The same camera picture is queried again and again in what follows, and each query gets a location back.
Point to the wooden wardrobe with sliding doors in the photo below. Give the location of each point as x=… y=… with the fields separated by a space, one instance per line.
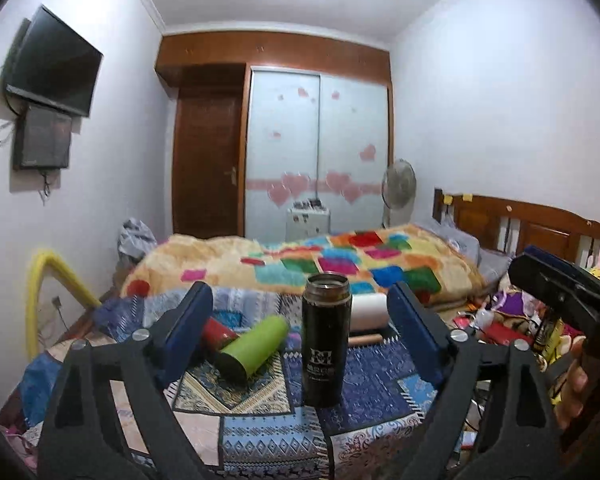
x=300 y=135

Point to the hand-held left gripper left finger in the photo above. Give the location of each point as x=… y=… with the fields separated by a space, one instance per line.
x=187 y=322

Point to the wall socket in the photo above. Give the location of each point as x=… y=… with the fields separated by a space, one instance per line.
x=56 y=303

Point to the wall-mounted black television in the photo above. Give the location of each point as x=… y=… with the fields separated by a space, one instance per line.
x=55 y=62

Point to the brown wooden door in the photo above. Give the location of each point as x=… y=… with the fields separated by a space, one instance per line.
x=207 y=160

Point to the green cup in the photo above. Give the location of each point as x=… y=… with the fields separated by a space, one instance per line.
x=252 y=350

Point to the purple plush toy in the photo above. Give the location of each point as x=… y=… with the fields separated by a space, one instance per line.
x=512 y=305

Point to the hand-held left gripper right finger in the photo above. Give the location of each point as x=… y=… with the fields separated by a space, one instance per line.
x=416 y=332

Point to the red cup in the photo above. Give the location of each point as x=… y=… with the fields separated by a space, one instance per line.
x=220 y=335

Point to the white cup with wooden lid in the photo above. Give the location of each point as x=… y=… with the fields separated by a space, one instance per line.
x=367 y=317

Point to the black and yellow bottle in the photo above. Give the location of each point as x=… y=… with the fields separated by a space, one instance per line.
x=544 y=332

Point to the grey pillow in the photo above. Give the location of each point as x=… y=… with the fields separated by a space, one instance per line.
x=472 y=252

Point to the red packet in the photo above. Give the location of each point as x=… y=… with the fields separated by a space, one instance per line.
x=505 y=332

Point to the grey cloth pile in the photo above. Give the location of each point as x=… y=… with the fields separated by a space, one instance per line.
x=140 y=240

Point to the black wall box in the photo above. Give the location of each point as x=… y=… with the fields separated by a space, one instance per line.
x=42 y=137

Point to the yellow foam tube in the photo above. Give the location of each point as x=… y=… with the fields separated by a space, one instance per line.
x=50 y=270

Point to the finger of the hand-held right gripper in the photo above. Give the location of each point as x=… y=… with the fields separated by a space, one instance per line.
x=555 y=292
x=555 y=260

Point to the small white cabinet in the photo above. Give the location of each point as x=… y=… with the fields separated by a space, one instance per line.
x=307 y=222

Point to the person's right hand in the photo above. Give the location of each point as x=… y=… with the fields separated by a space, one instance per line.
x=572 y=392

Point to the black cup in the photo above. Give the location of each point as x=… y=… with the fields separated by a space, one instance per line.
x=325 y=340

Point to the colourful patchwork blanket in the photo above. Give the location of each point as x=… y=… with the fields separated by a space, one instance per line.
x=280 y=260

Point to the white standing fan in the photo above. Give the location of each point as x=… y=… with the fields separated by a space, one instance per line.
x=399 y=182

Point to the wooden bed headboard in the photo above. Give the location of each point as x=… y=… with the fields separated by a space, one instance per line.
x=525 y=225

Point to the blue patterned blanket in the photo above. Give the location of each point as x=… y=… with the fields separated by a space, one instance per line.
x=270 y=425

